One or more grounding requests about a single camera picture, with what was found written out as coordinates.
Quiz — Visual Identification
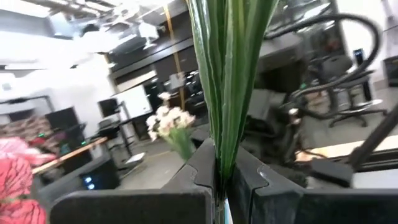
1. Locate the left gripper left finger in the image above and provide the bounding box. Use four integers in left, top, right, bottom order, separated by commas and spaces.
49, 138, 217, 224

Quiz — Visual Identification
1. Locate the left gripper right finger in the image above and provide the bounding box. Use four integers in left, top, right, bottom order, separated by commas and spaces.
228, 145, 398, 224

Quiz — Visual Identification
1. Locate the red artificial flower bunch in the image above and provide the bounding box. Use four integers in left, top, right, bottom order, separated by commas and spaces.
0, 155, 47, 224
186, 0, 280, 224

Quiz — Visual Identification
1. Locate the white artificial flower bunch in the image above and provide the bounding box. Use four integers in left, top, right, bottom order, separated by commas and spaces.
145, 91, 197, 162

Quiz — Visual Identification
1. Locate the black computer tower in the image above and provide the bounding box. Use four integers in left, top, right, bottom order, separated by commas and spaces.
79, 155, 121, 190

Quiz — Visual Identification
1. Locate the white board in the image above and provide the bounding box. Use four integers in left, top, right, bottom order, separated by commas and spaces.
113, 84, 154, 121

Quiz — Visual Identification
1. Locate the black computer monitor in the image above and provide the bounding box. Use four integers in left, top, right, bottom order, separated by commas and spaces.
98, 98, 119, 118

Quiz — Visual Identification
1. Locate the wooden-edged workbench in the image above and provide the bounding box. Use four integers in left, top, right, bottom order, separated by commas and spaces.
30, 136, 109, 175

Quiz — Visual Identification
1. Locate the black office chair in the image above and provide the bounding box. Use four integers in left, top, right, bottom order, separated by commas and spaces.
320, 54, 388, 128

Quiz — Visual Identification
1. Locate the thick black cable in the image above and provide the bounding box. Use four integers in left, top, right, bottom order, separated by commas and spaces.
264, 12, 382, 100

